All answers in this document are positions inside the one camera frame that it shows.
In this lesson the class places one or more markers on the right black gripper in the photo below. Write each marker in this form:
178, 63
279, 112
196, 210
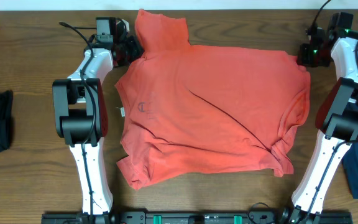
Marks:
302, 60

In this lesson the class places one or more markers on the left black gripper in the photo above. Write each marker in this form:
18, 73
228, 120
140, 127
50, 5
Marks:
136, 46

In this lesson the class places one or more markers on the red printed t-shirt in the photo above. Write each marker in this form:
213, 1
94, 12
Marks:
208, 109

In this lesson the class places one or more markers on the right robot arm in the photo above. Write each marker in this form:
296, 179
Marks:
336, 121

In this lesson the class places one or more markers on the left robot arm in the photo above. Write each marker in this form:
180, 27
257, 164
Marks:
81, 120

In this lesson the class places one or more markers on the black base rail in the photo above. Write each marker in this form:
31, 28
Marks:
264, 217

